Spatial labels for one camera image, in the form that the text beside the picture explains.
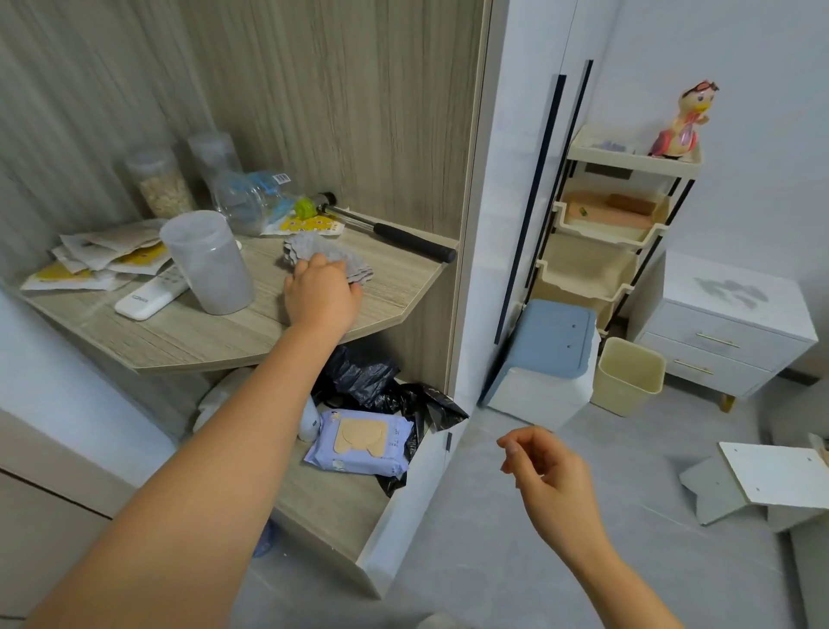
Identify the person's left hand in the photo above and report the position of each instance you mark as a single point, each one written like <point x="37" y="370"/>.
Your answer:
<point x="320" y="298"/>

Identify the person's right hand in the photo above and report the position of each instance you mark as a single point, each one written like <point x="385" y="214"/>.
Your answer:
<point x="557" y="492"/>

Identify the grey cleaning cloth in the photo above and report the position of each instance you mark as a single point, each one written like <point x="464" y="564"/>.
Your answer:
<point x="311" y="247"/>

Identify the cream plastic waste bin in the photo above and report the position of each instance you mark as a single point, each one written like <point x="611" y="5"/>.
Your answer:
<point x="625" y="382"/>

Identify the white bedside drawer cabinet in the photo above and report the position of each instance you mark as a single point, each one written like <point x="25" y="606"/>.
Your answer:
<point x="725" y="324"/>

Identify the grey dust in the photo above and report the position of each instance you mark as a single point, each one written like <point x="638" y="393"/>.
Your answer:
<point x="732" y="291"/>

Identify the person's left forearm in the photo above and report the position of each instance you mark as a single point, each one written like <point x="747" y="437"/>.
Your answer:
<point x="207" y="486"/>

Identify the purple wet wipes pack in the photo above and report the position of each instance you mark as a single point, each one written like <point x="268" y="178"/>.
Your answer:
<point x="356" y="444"/>

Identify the yellow patterned packet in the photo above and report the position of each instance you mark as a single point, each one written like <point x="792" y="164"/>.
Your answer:
<point x="317" y="225"/>

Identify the black plastic bag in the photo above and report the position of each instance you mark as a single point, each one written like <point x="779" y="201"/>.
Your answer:
<point x="363" y="379"/>

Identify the hammer with black grip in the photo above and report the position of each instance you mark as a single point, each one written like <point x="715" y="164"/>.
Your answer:
<point x="414" y="241"/>

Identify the frosted plastic cup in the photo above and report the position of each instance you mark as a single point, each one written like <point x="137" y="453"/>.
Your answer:
<point x="210" y="266"/>

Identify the clear plastic bottle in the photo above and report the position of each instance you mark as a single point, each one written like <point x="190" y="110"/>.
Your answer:
<point x="249" y="201"/>

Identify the small white bottle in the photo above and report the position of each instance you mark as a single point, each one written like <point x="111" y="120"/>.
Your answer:
<point x="309" y="421"/>

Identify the wood grain shelf cabinet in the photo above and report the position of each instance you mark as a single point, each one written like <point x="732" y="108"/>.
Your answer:
<point x="194" y="330"/>

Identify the white plastic bag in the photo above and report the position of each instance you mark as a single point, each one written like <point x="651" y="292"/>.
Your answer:
<point x="220" y="395"/>

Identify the white storage bin blue lid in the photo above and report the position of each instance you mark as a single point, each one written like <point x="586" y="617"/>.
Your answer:
<point x="550" y="343"/>

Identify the white remote control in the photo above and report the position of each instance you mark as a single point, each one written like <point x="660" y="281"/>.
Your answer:
<point x="146" y="299"/>

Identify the empty clear jar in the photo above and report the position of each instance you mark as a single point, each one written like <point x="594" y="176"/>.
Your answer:
<point x="210" y="155"/>

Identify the yellow white packet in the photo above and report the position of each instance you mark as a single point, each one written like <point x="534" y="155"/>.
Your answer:
<point x="142" y="258"/>
<point x="65" y="277"/>

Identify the clear jar with oats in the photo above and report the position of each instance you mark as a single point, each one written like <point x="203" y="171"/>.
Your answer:
<point x="162" y="188"/>

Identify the white overturned stool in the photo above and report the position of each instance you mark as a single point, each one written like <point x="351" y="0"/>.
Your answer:
<point x="771" y="476"/>

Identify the cream tiered storage rack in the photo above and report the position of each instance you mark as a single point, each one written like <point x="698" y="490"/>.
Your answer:
<point x="586" y="269"/>

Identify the white wardrobe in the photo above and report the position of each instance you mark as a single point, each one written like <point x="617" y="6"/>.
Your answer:
<point x="511" y="162"/>

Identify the translucent blue bottle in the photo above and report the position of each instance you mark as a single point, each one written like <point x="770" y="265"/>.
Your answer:
<point x="264" y="541"/>

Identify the cream box orange lid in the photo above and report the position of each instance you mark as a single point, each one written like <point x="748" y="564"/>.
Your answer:
<point x="605" y="217"/>

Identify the white beige cabinet panel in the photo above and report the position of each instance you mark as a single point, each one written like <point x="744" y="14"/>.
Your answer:
<point x="52" y="415"/>

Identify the brown cylindrical pouch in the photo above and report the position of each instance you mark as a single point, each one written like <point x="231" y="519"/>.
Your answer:
<point x="631" y="204"/>

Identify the pink yellow duck toy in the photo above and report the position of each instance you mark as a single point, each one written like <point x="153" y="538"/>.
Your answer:
<point x="683" y="126"/>

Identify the black wall panel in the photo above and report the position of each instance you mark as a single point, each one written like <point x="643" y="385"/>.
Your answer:
<point x="609" y="171"/>

